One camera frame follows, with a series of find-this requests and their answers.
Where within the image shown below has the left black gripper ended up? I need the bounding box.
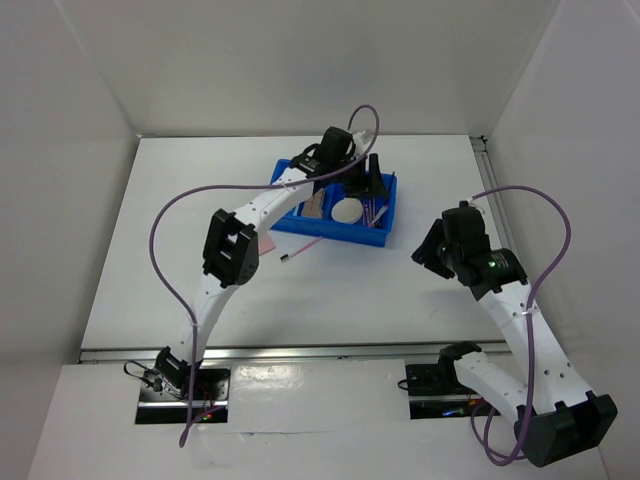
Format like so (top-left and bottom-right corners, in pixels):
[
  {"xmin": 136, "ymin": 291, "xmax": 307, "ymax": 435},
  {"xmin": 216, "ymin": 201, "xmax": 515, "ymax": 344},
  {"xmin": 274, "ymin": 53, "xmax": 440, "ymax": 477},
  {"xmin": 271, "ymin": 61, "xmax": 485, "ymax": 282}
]
[{"xmin": 331, "ymin": 153, "xmax": 389, "ymax": 200}]

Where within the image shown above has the round beige powder puff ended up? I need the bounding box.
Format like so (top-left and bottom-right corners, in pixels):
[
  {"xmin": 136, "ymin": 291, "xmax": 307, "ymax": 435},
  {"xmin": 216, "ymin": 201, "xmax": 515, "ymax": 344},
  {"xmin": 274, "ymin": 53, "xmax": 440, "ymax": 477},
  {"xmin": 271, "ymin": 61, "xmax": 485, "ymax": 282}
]
[{"xmin": 331, "ymin": 198, "xmax": 364, "ymax": 225}]

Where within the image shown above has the pink thin brush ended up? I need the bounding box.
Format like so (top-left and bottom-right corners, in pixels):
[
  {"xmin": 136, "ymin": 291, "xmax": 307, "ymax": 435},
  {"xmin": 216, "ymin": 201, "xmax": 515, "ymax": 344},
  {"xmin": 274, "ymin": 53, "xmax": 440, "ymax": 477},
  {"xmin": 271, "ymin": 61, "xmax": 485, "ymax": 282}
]
[{"xmin": 362, "ymin": 198, "xmax": 375, "ymax": 228}]

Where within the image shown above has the eyeshadow palette clear case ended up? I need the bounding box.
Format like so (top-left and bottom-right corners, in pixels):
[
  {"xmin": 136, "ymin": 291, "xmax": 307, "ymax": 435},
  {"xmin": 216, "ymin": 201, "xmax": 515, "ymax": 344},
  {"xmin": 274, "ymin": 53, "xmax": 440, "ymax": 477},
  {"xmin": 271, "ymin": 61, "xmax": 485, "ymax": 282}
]
[{"xmin": 300, "ymin": 189, "xmax": 325, "ymax": 220}]

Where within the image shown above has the pink pouch with brush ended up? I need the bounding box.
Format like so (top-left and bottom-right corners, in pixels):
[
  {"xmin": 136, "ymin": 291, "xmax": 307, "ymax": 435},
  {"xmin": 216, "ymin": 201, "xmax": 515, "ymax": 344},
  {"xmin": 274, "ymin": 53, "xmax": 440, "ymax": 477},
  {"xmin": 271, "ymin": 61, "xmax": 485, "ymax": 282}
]
[{"xmin": 258, "ymin": 235, "xmax": 276, "ymax": 256}]

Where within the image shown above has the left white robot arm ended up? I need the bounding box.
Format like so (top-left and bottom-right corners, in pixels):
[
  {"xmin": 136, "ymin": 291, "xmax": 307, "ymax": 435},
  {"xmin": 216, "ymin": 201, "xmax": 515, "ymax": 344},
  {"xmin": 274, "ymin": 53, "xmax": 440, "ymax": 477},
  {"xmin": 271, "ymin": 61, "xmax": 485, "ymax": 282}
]
[{"xmin": 148, "ymin": 127, "xmax": 379, "ymax": 399}]

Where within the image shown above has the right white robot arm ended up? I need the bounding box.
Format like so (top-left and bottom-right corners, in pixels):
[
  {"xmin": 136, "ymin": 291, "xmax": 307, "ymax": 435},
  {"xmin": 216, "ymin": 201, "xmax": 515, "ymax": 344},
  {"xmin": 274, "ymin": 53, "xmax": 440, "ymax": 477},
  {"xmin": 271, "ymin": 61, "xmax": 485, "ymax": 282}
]
[{"xmin": 412, "ymin": 201, "xmax": 618, "ymax": 467}]

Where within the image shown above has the blue divided plastic bin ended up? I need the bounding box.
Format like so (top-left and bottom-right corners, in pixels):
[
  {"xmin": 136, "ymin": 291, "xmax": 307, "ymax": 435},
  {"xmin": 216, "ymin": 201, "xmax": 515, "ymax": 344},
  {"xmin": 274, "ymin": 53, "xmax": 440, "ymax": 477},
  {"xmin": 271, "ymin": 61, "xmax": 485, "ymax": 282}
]
[{"xmin": 272, "ymin": 173, "xmax": 398, "ymax": 247}]

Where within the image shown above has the aluminium right rail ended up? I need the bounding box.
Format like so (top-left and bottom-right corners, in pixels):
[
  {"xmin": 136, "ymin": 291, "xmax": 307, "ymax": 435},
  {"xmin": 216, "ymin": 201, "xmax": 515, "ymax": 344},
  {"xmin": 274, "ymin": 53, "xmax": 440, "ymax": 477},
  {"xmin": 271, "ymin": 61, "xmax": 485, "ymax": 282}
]
[{"xmin": 469, "ymin": 136, "xmax": 511, "ymax": 246}]

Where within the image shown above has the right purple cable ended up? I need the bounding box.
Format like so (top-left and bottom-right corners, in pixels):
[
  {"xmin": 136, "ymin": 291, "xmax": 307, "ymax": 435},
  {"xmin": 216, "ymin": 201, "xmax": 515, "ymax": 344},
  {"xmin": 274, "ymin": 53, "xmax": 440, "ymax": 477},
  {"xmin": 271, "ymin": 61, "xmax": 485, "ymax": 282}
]
[{"xmin": 469, "ymin": 185, "xmax": 574, "ymax": 467}]

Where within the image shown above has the purple cable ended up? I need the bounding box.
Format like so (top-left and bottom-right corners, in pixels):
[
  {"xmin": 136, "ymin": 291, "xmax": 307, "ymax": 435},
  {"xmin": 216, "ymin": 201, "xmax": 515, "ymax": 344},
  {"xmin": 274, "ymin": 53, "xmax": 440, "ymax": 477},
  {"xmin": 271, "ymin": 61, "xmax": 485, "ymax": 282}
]
[
  {"xmin": 150, "ymin": 104, "xmax": 381, "ymax": 449},
  {"xmin": 469, "ymin": 185, "xmax": 574, "ymax": 467}
]

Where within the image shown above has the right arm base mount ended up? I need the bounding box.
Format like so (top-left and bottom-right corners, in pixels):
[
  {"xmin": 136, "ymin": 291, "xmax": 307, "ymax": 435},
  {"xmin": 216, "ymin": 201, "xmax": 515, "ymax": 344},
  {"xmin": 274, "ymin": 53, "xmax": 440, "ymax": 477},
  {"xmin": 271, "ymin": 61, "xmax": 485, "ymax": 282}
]
[{"xmin": 397, "ymin": 363, "xmax": 490, "ymax": 420}]

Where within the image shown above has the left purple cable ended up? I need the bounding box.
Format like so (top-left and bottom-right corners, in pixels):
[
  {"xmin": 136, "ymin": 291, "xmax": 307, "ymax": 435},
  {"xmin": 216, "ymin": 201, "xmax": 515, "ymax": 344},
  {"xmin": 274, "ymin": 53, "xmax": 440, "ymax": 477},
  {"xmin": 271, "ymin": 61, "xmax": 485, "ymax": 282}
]
[{"xmin": 150, "ymin": 104, "xmax": 381, "ymax": 449}]

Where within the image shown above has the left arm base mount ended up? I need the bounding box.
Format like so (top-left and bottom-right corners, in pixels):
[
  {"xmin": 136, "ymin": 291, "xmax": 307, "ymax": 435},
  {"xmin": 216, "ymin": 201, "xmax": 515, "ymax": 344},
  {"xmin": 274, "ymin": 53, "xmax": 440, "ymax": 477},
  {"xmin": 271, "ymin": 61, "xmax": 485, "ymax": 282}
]
[{"xmin": 123, "ymin": 347, "xmax": 231, "ymax": 425}]

